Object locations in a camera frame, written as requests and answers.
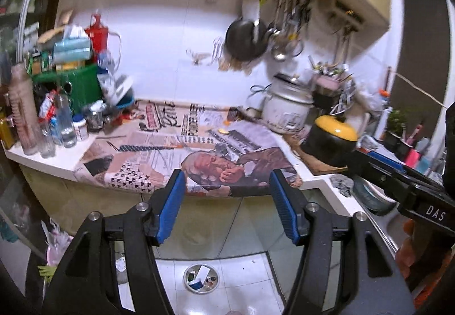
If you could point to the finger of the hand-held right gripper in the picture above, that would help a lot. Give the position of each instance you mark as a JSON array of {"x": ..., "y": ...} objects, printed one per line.
[{"x": 384, "y": 176}]

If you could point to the white jar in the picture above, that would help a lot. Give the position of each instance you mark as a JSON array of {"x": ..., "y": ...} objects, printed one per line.
[{"x": 81, "y": 130}]

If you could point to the clear drinking glass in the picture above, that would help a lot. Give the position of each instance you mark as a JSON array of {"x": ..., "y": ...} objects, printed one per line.
[{"x": 94, "y": 119}]

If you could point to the clear plastic bottle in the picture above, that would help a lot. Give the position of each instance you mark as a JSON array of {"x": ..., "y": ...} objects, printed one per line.
[{"x": 65, "y": 123}]

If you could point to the black wok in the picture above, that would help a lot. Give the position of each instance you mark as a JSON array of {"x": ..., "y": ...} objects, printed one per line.
[{"x": 247, "y": 39}]

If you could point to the stack of plastic cups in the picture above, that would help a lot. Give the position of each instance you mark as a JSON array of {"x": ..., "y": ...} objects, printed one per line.
[{"x": 23, "y": 112}]

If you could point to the pink utensil holder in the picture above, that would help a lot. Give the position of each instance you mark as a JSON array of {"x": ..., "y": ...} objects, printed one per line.
[{"x": 326, "y": 84}]

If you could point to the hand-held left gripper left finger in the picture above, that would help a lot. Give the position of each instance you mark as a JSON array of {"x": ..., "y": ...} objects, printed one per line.
[{"x": 172, "y": 208}]

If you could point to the wooden cutting board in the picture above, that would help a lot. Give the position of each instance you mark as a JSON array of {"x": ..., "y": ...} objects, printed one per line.
[{"x": 320, "y": 168}]

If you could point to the small yellow disc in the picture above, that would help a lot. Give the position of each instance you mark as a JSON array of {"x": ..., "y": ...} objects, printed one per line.
[{"x": 223, "y": 130}]

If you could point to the round metal trash can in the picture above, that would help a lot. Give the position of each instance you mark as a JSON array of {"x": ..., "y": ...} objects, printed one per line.
[{"x": 201, "y": 277}]

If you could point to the potted green plant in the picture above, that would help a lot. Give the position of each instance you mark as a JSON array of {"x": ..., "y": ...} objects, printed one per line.
[{"x": 396, "y": 123}]

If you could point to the red plastic pitcher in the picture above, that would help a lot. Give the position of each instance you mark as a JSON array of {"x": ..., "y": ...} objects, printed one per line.
[{"x": 97, "y": 34}]

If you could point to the yellow oil bottle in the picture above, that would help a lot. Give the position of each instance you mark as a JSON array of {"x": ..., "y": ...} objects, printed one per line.
[{"x": 7, "y": 133}]

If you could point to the green base cabinet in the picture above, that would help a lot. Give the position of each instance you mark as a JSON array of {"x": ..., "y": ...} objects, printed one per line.
[{"x": 220, "y": 229}]

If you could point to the white rice cooker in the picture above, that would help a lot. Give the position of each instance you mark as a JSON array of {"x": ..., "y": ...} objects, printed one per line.
[{"x": 284, "y": 112}]

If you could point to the hanging kitchen utensils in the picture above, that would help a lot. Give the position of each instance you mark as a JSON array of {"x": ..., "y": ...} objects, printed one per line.
[{"x": 288, "y": 2}]

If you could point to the metal ladle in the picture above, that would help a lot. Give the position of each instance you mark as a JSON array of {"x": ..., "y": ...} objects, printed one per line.
[{"x": 282, "y": 48}]

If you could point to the green plastic basket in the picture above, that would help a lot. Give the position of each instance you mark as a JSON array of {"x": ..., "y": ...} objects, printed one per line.
[{"x": 83, "y": 83}]

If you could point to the printed newspaper sheet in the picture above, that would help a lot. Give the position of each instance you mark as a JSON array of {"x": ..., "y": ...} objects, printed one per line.
[{"x": 199, "y": 165}]

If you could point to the teal tissue box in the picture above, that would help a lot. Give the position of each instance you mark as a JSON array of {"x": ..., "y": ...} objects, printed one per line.
[{"x": 71, "y": 50}]

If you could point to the black pot with yellow lid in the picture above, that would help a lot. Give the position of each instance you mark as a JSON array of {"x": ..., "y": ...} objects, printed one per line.
[{"x": 330, "y": 140}]

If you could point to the grey patterned cloth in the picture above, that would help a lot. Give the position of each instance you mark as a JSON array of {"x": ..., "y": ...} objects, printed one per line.
[{"x": 343, "y": 184}]

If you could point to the wall knife rack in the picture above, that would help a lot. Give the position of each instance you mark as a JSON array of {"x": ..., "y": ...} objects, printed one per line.
[{"x": 346, "y": 12}]

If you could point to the pink plastic bag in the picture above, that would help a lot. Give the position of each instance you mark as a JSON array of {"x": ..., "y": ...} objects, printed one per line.
[{"x": 58, "y": 240}]

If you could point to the small white box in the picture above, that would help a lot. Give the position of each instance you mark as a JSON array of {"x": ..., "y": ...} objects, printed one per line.
[{"x": 202, "y": 273}]

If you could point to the white washing machine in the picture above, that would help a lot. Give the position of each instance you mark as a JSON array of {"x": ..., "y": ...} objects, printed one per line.
[{"x": 373, "y": 199}]

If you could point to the glass door cabinet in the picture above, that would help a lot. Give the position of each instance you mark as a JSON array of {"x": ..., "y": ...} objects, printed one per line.
[{"x": 21, "y": 9}]

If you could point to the tall clear glass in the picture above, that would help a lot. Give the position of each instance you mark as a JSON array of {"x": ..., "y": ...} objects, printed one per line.
[{"x": 47, "y": 140}]

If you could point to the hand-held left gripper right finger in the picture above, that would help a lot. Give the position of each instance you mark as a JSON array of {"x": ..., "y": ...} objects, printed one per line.
[{"x": 284, "y": 210}]

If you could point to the person's right hand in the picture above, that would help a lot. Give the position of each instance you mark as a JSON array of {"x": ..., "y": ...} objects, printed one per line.
[{"x": 407, "y": 247}]

